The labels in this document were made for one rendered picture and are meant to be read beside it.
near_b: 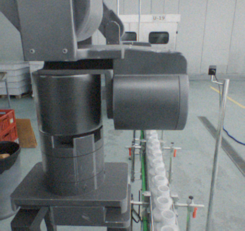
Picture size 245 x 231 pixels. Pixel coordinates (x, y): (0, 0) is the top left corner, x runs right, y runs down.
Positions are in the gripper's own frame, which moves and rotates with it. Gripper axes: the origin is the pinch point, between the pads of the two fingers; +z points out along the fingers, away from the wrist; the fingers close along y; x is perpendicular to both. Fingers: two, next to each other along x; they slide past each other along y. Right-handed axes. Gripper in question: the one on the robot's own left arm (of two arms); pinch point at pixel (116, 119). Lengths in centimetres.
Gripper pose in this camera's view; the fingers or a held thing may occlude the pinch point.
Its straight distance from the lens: 68.6
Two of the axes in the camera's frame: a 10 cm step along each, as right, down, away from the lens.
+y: -10.0, 0.0, 0.7
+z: 0.2, 9.6, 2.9
